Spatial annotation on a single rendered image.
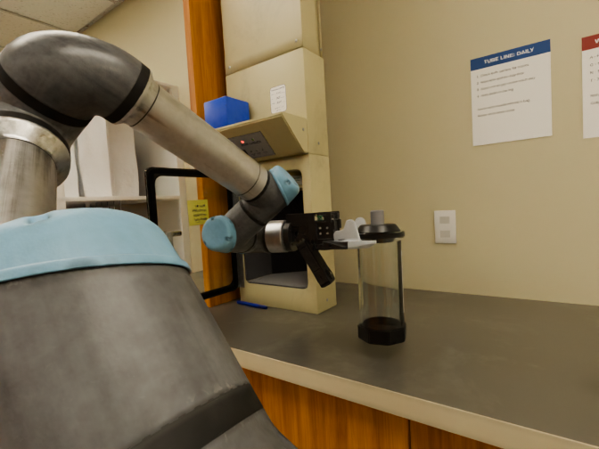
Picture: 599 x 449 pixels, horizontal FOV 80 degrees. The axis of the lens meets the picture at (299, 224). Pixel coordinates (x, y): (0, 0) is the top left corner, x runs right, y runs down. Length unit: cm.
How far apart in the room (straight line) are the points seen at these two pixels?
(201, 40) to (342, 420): 118
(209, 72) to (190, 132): 76
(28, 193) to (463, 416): 64
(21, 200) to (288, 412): 66
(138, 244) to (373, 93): 131
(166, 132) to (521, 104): 105
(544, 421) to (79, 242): 62
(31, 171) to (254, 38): 90
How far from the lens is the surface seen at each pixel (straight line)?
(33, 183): 47
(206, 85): 131
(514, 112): 131
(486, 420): 65
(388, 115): 141
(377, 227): 72
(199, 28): 137
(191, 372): 17
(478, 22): 141
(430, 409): 67
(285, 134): 100
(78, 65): 54
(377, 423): 76
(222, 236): 72
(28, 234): 21
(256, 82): 121
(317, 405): 82
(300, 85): 109
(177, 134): 58
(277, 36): 119
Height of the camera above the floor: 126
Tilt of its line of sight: 3 degrees down
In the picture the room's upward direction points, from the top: 3 degrees counter-clockwise
